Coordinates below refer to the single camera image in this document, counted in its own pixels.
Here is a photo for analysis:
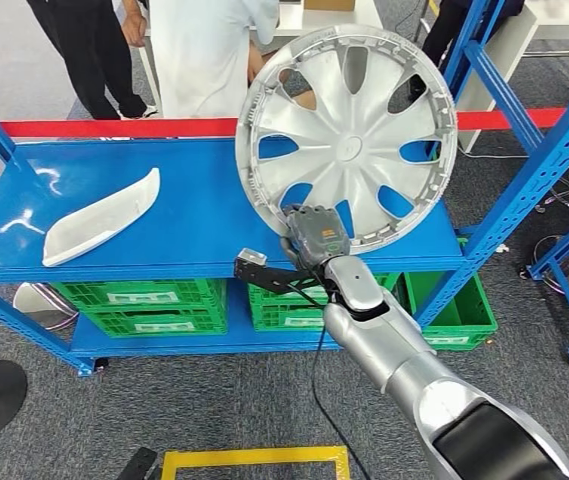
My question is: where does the white curved plastic part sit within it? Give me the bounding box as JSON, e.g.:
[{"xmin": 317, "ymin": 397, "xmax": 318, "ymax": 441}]
[{"xmin": 42, "ymin": 166, "xmax": 162, "ymax": 268}]

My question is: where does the black camera cable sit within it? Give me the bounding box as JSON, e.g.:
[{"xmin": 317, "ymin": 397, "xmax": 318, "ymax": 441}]
[{"xmin": 283, "ymin": 281, "xmax": 372, "ymax": 480}]

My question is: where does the cardboard box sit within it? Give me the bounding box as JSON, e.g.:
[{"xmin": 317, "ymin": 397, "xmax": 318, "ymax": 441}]
[{"xmin": 304, "ymin": 0, "xmax": 356, "ymax": 13}]

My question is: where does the silver wheel hubcap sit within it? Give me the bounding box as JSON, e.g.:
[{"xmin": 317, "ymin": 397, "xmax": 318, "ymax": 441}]
[{"xmin": 234, "ymin": 24, "xmax": 459, "ymax": 258}]

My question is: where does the chrome stanchion post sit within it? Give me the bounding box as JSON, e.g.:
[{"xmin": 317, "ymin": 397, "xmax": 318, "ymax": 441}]
[{"xmin": 0, "ymin": 198, "xmax": 80, "ymax": 333}]

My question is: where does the chrome stool base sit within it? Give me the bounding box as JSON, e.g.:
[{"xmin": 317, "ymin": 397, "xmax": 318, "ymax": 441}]
[{"xmin": 519, "ymin": 235, "xmax": 569, "ymax": 303}]

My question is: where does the open-top green plastic crate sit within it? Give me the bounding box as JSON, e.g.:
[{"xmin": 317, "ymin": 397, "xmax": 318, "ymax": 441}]
[{"xmin": 396, "ymin": 238, "xmax": 498, "ymax": 352}]

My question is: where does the red barrier belt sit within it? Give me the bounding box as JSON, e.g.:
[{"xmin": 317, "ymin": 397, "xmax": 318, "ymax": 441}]
[{"xmin": 0, "ymin": 107, "xmax": 568, "ymax": 144}]

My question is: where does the person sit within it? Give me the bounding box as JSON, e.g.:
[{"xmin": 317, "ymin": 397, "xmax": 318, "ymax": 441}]
[
  {"xmin": 149, "ymin": 0, "xmax": 317, "ymax": 121},
  {"xmin": 389, "ymin": 0, "xmax": 526, "ymax": 114},
  {"xmin": 26, "ymin": 0, "xmax": 159, "ymax": 122}
]

